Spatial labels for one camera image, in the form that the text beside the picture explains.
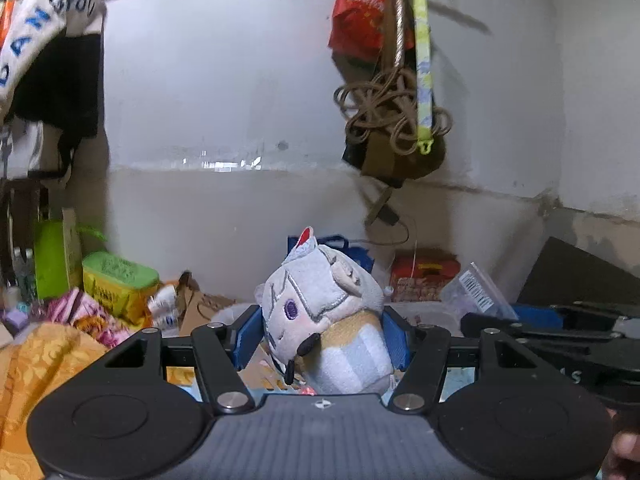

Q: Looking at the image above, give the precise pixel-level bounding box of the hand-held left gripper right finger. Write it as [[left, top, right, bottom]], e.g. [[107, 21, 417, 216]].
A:
[[381, 305, 542, 416]]

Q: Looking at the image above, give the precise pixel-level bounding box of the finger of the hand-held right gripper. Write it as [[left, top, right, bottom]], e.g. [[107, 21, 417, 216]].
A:
[[549, 301, 640, 332], [460, 305, 621, 351]]

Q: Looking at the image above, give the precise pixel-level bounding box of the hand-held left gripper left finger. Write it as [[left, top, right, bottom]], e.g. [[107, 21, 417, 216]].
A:
[[105, 305, 264, 416]]

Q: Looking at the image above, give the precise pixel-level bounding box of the grey plush doll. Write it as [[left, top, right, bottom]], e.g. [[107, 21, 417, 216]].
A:
[[254, 226, 396, 396]]

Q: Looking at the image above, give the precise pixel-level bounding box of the person's right hand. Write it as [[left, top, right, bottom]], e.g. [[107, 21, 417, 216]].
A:
[[601, 407, 640, 480]]

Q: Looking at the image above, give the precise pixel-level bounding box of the dark board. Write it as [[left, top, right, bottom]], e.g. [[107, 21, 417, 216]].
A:
[[517, 236, 640, 307]]

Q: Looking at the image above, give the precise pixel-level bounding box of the brown cardboard box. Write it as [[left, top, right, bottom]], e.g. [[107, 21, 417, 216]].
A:
[[177, 271, 237, 337]]

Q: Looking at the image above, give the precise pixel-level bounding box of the red box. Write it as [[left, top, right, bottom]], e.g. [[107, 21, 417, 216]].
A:
[[389, 254, 461, 304]]

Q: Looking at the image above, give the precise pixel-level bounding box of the clear zip bag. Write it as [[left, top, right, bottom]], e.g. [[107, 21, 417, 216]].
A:
[[439, 261, 519, 322]]

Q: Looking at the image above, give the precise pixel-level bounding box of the small white bottle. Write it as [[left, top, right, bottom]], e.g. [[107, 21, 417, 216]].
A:
[[147, 285, 182, 332]]

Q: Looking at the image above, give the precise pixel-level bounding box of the blue bag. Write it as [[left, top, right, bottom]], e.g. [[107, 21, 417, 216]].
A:
[[287, 233, 376, 275]]

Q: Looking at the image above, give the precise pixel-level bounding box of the yellow box with green lid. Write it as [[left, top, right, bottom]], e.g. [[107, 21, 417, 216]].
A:
[[81, 252, 160, 324]]

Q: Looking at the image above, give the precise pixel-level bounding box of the pink floral cloth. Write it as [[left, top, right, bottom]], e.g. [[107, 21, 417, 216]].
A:
[[29, 287, 147, 347]]

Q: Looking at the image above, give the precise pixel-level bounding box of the brown hanging bag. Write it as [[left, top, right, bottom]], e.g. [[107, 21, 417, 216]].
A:
[[342, 125, 447, 189]]

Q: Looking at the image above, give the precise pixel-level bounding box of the orange blanket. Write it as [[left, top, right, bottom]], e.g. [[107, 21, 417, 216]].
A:
[[0, 321, 168, 480]]

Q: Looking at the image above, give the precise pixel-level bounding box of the green paper bag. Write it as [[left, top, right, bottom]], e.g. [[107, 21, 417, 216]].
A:
[[33, 207, 84, 302]]

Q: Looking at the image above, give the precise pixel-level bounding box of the clear plastic bottle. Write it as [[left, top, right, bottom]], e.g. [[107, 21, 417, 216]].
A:
[[0, 246, 37, 313]]

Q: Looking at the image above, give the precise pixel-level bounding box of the black garment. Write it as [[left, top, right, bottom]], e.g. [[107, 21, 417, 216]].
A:
[[10, 30, 102, 182]]

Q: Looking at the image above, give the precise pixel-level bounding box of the red plastic bag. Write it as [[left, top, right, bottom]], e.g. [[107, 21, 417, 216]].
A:
[[328, 0, 416, 64]]

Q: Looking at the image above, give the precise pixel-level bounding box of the white jacket with blue letters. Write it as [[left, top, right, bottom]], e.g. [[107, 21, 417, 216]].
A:
[[0, 0, 104, 121]]

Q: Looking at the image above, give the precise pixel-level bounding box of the brown rope coil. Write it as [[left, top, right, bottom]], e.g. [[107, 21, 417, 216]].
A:
[[333, 0, 453, 158]]

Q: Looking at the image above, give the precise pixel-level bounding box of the yellow patterned strap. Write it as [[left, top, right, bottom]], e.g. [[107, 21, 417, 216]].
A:
[[406, 0, 437, 156]]

